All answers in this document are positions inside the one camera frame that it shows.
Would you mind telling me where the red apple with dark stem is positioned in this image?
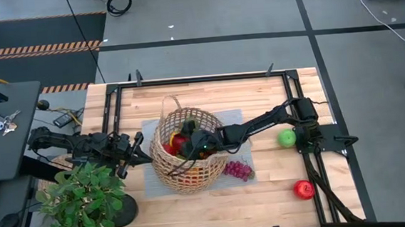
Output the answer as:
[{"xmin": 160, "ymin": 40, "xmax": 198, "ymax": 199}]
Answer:
[{"xmin": 292, "ymin": 178, "xmax": 317, "ymax": 201}]

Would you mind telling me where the black hazard striped floor mat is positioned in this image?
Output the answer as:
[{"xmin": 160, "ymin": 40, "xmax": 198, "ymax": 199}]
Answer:
[{"xmin": 0, "ymin": 11, "xmax": 112, "ymax": 97}]

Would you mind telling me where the key bunch with fob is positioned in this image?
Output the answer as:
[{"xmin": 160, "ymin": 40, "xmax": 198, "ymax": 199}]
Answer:
[{"xmin": 0, "ymin": 110, "xmax": 23, "ymax": 138}]

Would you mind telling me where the black cable bundle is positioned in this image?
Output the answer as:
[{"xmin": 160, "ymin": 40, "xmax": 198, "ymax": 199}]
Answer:
[{"xmin": 303, "ymin": 148, "xmax": 364, "ymax": 227}]

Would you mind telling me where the coiled black cable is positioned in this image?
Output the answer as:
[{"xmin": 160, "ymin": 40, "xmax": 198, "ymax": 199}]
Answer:
[{"xmin": 106, "ymin": 0, "xmax": 134, "ymax": 18}]

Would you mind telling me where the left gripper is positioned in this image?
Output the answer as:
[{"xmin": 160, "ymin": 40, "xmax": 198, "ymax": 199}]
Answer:
[{"xmin": 113, "ymin": 130, "xmax": 154, "ymax": 180}]

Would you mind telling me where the green leafy plant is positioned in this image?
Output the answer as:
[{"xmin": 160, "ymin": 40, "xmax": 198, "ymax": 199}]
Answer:
[{"xmin": 32, "ymin": 158, "xmax": 129, "ymax": 227}]

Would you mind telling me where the white floor cable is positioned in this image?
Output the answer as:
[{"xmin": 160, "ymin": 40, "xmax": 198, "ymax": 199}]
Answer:
[{"xmin": 336, "ymin": 0, "xmax": 405, "ymax": 49}]

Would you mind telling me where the thin black floor cable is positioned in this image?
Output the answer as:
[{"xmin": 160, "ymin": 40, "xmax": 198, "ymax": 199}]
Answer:
[{"xmin": 63, "ymin": 0, "xmax": 107, "ymax": 86}]

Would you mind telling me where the black plant pot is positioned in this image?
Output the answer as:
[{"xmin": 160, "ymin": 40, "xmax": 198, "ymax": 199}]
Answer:
[{"xmin": 110, "ymin": 193, "xmax": 140, "ymax": 227}]

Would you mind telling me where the black power adapter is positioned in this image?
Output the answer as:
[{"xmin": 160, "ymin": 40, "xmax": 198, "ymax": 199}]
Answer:
[{"xmin": 51, "ymin": 109, "xmax": 85, "ymax": 129}]

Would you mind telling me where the potted green plant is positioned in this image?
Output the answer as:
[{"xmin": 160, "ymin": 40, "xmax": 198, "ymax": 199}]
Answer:
[{"xmin": 95, "ymin": 65, "xmax": 367, "ymax": 227}]

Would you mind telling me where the woven wicker basket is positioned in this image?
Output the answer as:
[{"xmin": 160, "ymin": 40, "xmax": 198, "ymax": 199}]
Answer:
[{"xmin": 145, "ymin": 91, "xmax": 232, "ymax": 198}]

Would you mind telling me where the purple grape bunch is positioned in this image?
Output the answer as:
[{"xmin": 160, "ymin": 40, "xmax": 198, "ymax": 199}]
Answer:
[{"xmin": 222, "ymin": 158, "xmax": 257, "ymax": 183}]

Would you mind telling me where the grey woven placemat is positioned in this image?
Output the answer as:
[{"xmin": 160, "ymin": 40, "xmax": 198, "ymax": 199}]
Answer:
[{"xmin": 138, "ymin": 108, "xmax": 258, "ymax": 199}]

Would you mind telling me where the black side desk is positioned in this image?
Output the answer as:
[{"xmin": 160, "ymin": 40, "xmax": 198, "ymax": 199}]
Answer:
[{"xmin": 0, "ymin": 80, "xmax": 48, "ymax": 182}]

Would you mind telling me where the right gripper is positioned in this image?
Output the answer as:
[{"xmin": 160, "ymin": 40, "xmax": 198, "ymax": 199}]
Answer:
[{"xmin": 178, "ymin": 116, "xmax": 226, "ymax": 162}]

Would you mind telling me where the bright green apple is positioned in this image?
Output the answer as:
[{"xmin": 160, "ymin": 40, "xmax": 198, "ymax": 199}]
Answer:
[{"xmin": 277, "ymin": 128, "xmax": 298, "ymax": 150}]

